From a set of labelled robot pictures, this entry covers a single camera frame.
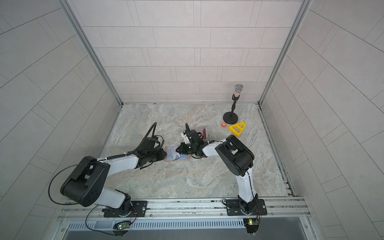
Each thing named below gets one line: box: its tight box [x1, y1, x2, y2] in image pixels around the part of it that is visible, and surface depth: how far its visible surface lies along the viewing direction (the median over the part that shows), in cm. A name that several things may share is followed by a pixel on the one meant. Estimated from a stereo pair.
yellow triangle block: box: [228, 122, 247, 137], surface depth 103 cm
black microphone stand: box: [223, 83, 244, 125], surface depth 104 cm
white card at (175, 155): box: [171, 148, 181, 161], surface depth 90 cm
